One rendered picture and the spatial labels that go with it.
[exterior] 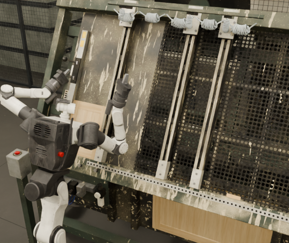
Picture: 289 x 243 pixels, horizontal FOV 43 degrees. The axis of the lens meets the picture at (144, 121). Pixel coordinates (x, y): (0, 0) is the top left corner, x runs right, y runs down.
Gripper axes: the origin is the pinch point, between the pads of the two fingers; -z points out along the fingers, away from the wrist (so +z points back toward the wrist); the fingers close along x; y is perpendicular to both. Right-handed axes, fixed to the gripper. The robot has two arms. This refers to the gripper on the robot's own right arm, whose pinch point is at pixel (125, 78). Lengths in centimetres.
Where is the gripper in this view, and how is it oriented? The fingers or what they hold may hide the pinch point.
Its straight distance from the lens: 226.5
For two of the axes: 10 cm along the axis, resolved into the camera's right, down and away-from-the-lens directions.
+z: -2.8, 8.3, 4.8
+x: -5.0, -5.5, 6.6
